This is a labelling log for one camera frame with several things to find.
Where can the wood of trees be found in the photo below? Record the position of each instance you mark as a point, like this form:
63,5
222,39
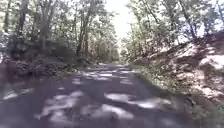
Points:
66,30

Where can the leaf-covered earth bank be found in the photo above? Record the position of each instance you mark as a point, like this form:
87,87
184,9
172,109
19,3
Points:
30,63
196,70

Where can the grey asphalt road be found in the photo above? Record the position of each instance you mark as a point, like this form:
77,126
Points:
100,90

